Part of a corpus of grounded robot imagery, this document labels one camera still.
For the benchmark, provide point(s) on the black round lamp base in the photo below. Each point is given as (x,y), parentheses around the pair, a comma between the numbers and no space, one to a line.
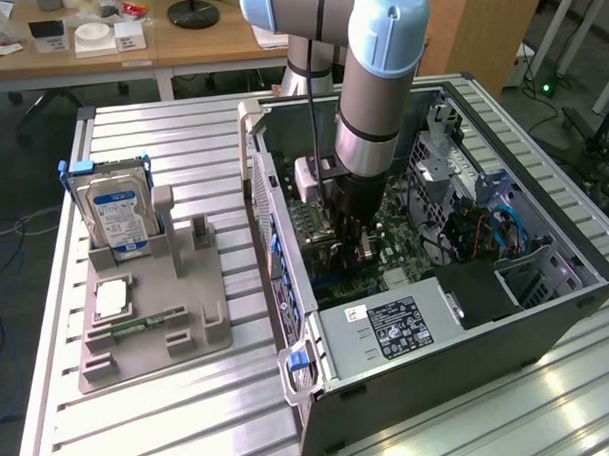
(194,14)

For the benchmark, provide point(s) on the hard disk blue label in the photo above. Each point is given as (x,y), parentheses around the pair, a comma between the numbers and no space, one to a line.
(116,214)

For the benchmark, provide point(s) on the blue expansion slot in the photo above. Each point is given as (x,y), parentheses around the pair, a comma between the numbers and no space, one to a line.
(321,281)

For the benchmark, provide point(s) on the black floor stand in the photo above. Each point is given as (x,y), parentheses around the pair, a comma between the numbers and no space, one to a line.
(576,121)

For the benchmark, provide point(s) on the wooden cabinet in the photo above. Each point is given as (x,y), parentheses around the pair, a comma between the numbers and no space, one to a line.
(478,32)

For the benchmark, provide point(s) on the grey parts rack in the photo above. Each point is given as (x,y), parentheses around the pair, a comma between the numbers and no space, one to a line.
(151,288)

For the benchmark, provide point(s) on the black device green light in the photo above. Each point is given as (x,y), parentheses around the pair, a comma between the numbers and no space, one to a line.
(546,88)

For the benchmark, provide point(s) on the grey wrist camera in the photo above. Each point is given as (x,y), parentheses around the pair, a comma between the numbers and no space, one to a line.
(305,180)

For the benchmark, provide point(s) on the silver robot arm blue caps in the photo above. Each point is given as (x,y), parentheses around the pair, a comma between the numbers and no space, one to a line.
(374,85)

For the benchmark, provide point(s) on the black chair base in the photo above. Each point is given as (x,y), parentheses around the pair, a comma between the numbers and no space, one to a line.
(45,104)

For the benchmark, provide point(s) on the grey cup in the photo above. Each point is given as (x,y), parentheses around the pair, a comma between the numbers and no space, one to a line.
(50,3)

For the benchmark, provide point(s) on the grey power supply unit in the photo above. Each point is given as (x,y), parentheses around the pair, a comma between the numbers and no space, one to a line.
(388,330)

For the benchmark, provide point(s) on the green motherboard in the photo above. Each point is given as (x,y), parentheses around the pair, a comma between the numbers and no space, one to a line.
(400,244)

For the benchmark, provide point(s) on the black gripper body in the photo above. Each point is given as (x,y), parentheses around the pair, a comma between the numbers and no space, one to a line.
(358,196)

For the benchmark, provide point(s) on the green RAM stick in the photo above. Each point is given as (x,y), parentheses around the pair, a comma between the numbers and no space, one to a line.
(138,325)

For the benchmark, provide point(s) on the red packet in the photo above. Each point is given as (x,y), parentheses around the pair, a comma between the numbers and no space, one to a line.
(134,10)

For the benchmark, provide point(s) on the black open PC case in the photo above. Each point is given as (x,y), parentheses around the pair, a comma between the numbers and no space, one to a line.
(440,383)

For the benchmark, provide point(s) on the white paper slip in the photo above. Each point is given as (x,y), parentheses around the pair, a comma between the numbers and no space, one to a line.
(3,50)

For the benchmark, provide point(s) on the silver CPU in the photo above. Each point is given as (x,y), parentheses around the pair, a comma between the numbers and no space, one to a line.
(112,297)

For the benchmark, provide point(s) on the white desk frame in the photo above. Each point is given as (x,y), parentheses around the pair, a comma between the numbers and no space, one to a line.
(555,34)

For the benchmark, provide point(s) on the blue disk carrier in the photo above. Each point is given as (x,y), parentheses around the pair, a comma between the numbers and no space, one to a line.
(79,168)

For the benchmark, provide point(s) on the white block round dish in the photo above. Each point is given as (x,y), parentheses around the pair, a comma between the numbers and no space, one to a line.
(95,42)

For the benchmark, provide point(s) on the perforated metal drive cage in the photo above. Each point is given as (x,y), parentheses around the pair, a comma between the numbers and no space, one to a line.
(432,158)

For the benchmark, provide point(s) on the plain white box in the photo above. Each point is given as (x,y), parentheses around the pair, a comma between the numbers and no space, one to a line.
(129,39)

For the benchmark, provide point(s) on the white box black top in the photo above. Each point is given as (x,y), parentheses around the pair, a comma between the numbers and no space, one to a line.
(50,39)

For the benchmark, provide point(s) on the wooden desk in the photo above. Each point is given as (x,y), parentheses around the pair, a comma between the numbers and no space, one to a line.
(203,46)

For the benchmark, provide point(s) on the black plastic shroud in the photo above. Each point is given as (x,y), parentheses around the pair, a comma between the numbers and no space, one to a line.
(477,292)

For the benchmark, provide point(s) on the silver chipset heatsink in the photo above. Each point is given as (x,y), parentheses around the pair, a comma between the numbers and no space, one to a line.
(399,281)

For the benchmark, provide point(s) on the grey metal disk bay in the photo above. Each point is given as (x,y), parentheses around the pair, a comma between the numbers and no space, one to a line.
(536,280)

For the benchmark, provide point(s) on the white paper stack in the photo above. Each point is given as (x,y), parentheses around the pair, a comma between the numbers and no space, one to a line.
(270,39)

